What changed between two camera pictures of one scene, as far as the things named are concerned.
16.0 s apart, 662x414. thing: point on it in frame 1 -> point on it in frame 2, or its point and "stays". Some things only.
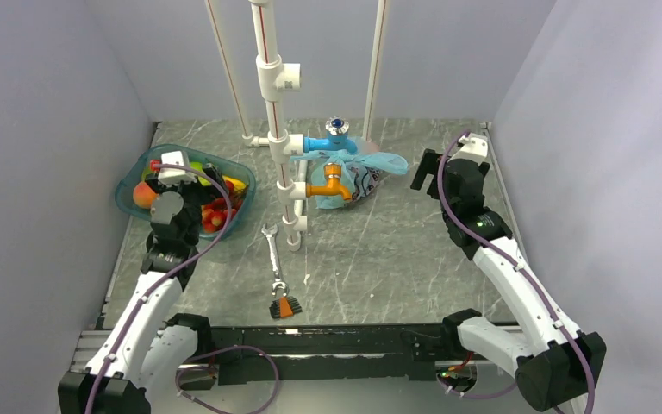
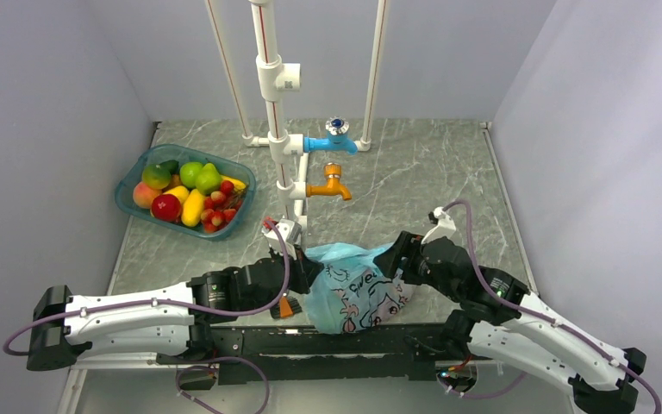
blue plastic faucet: [337, 139] stays
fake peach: [143, 195] stays
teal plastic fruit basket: [169, 178] stays
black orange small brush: [284, 307] stays
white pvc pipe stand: [272, 78] stays
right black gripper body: [429, 165] -> [415, 269]
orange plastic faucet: [333, 186] stays
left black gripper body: [195, 195] -> [298, 281]
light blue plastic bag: [359, 173] -> [351, 292]
